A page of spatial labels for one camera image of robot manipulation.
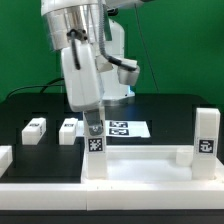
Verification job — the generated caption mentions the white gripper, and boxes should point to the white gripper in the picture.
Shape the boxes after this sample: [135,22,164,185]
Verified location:
[61,43,105,136]

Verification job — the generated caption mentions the white desk top tray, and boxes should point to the white desk top tray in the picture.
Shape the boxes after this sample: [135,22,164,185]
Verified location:
[80,145,224,185]

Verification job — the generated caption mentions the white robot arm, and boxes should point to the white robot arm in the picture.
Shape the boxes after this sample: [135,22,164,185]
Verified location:
[41,0,152,136]

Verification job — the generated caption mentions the fiducial marker sheet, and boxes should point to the fiducial marker sheet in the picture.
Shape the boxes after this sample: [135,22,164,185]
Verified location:
[75,120,152,139]

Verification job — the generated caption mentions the white left fence block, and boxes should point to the white left fence block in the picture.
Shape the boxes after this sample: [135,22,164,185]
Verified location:
[0,146,13,178]

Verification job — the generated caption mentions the black cable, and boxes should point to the black cable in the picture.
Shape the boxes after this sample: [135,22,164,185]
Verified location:
[5,77,68,99]

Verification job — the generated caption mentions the white front fence rail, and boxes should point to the white front fence rail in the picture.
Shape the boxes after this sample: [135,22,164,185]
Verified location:
[0,181,224,211]

